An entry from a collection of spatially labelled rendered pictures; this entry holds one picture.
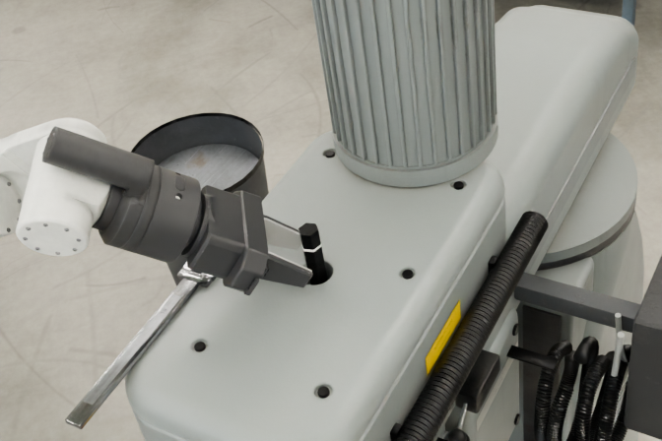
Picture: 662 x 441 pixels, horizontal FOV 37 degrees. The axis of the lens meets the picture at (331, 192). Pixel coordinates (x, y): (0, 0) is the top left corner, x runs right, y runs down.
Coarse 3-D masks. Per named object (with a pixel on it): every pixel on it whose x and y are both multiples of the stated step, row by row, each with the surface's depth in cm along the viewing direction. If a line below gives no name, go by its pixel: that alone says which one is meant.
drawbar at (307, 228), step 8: (304, 224) 103; (312, 224) 103; (304, 232) 102; (312, 232) 102; (304, 240) 102; (312, 240) 102; (304, 248) 103; (312, 248) 103; (320, 248) 103; (304, 256) 104; (312, 256) 103; (320, 256) 104; (312, 264) 104; (320, 264) 105; (312, 272) 105; (320, 272) 105; (312, 280) 106; (320, 280) 106
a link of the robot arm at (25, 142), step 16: (32, 128) 95; (48, 128) 94; (64, 128) 93; (80, 128) 94; (96, 128) 95; (0, 144) 96; (16, 144) 95; (32, 144) 95; (0, 160) 96; (16, 160) 97; (32, 160) 97; (0, 176) 97; (16, 176) 98; (0, 192) 97; (16, 192) 99; (0, 208) 96; (16, 208) 98; (0, 224) 96; (16, 224) 98
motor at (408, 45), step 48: (336, 0) 102; (384, 0) 99; (432, 0) 99; (480, 0) 104; (336, 48) 106; (384, 48) 103; (432, 48) 103; (480, 48) 106; (336, 96) 112; (384, 96) 107; (432, 96) 107; (480, 96) 110; (336, 144) 119; (384, 144) 112; (432, 144) 110; (480, 144) 115
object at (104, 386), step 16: (192, 272) 108; (176, 288) 106; (192, 288) 106; (176, 304) 104; (160, 320) 103; (144, 336) 102; (128, 352) 100; (144, 352) 101; (112, 368) 99; (128, 368) 99; (96, 384) 97; (112, 384) 97; (96, 400) 96; (80, 416) 95
